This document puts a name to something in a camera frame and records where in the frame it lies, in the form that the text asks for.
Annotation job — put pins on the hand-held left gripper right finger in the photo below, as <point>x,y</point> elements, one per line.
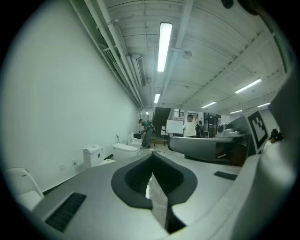
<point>201,187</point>

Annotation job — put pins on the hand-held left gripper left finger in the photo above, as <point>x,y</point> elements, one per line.
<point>93,199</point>

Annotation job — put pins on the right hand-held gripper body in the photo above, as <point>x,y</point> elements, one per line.
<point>257,129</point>

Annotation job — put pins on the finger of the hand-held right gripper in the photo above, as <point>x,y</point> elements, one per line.
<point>192,148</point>

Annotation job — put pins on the white tank toilet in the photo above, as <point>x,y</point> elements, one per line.
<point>92,154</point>

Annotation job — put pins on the small white toilet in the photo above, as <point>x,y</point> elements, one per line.
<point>136,144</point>

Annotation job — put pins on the white rounded toilet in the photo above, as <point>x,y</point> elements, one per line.
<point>124,151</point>

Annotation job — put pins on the white smart toilet body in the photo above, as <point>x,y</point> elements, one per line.
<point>18,180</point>

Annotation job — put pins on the long ceiling light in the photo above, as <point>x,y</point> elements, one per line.
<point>156,98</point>
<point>263,105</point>
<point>235,111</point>
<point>248,86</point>
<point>164,47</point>
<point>208,104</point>

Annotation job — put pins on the white whiteboard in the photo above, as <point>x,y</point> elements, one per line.
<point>174,126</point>

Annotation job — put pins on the dark wooden partition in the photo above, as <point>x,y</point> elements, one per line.
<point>161,117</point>

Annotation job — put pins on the round ceiling smoke detector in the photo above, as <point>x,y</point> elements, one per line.
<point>187,54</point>

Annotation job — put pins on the white ceiling air conditioner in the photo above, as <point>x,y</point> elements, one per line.
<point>139,70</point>

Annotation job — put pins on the white ceiling pipe run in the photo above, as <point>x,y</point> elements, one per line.
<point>118,44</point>

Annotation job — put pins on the round fisheye camera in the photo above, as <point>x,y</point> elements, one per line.
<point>221,130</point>

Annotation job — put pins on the white wall outlet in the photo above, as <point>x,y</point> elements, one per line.
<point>74,162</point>

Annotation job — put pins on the white blank wall plate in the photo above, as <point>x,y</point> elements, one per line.
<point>62,167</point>

